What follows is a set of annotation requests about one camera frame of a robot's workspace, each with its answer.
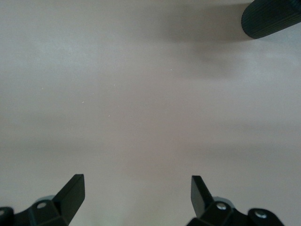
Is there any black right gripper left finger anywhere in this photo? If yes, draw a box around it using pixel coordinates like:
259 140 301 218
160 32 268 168
0 174 86 226

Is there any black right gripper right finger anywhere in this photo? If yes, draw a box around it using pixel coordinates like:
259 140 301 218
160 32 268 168
187 175 285 226

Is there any black ribbed cylinder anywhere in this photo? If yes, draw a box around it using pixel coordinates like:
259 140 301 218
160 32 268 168
241 0 301 40

